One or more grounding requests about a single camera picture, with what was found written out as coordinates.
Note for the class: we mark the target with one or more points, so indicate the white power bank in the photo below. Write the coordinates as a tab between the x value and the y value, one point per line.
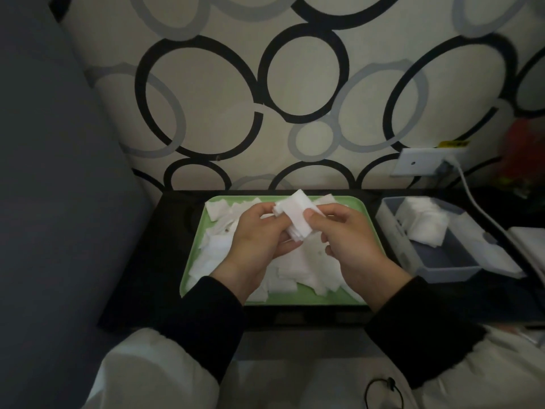
530	247

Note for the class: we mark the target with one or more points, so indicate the red decoration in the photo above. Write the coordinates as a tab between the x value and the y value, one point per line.
521	153

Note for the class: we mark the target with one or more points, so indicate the person's left hand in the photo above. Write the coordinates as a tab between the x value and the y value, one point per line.
251	251

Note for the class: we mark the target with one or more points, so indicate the grey upholstered sofa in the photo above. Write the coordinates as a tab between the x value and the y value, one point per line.
55	208

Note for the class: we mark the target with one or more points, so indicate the white wall socket plate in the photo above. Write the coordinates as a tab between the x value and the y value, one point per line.
411	161

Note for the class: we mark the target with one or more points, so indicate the clear plastic box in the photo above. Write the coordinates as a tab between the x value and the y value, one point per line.
443	259

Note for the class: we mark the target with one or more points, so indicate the person's left forearm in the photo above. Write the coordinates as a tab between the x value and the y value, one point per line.
191	336

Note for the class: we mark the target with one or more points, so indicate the person's right hand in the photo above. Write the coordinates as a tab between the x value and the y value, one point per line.
357	251

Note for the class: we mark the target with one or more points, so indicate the green plastic tray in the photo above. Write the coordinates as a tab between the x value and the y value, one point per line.
366	225

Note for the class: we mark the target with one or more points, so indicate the person's right forearm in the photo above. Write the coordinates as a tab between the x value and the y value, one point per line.
426	336

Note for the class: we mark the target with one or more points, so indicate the pile of white cotton pads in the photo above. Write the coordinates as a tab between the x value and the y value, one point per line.
213	255

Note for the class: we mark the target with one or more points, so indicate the yellow warning sticker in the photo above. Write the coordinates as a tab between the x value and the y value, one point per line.
454	143

